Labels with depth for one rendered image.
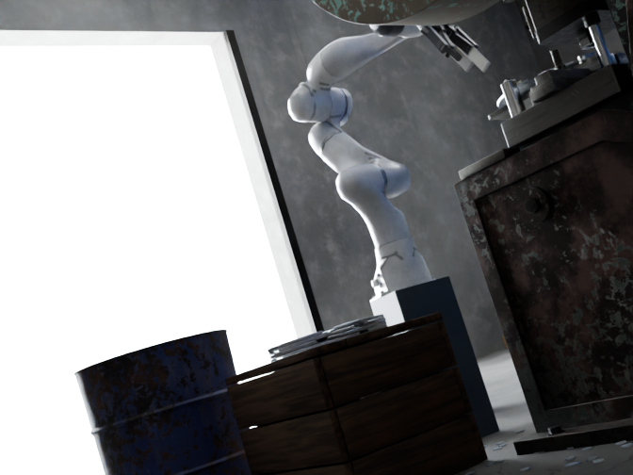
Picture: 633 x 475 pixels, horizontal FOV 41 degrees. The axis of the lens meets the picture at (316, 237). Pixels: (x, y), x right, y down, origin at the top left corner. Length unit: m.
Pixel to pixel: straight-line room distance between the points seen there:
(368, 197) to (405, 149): 5.85
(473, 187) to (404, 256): 0.54
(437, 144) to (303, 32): 1.74
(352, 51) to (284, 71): 5.21
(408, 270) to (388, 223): 0.14
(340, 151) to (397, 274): 0.42
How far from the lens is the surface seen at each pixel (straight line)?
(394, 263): 2.45
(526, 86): 2.04
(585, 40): 2.07
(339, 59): 2.56
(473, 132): 9.07
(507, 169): 1.90
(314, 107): 2.61
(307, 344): 1.91
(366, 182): 2.44
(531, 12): 2.10
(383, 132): 8.19
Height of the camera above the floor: 0.30
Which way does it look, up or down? 9 degrees up
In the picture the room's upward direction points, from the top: 17 degrees counter-clockwise
